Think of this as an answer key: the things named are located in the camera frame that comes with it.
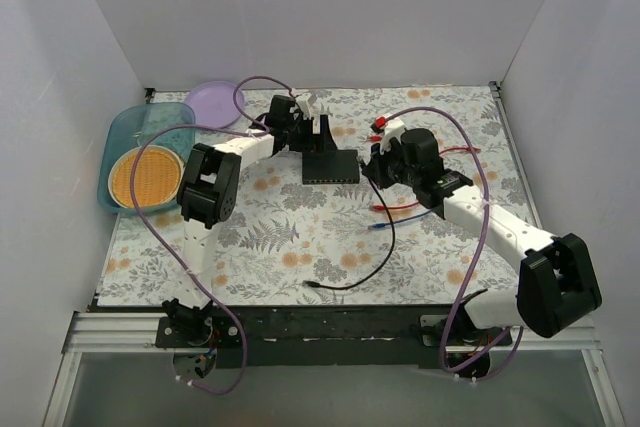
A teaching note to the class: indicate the black network switch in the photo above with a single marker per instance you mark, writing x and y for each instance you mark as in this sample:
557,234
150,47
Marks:
331,167

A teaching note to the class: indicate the floral patterned table mat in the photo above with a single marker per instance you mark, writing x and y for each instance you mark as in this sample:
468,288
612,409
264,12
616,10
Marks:
291,244

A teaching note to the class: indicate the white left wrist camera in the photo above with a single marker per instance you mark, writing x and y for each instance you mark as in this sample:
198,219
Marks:
309,104

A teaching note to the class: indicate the aluminium frame rail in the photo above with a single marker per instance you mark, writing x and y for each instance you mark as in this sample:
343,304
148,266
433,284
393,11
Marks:
136,333

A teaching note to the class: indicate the purple plastic plate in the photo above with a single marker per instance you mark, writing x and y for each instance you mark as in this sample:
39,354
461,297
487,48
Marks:
214,104

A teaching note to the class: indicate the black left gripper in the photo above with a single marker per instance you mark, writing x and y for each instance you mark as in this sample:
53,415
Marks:
310,132

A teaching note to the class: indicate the teal plastic tray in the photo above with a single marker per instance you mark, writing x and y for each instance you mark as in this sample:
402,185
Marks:
131,129

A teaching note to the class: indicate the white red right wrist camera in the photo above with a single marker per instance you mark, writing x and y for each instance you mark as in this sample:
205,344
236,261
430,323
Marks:
387,128

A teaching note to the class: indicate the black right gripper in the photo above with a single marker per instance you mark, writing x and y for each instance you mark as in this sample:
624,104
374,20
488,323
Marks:
382,167

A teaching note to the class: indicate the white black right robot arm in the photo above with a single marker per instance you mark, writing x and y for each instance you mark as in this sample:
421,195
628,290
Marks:
557,284

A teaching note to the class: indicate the orange woven round coaster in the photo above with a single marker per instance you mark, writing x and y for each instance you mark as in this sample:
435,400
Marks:
157,179

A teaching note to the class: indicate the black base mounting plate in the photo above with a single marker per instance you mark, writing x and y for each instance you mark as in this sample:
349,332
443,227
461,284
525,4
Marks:
304,335

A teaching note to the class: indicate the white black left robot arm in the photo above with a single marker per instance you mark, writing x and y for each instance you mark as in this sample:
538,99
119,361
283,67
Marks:
209,186

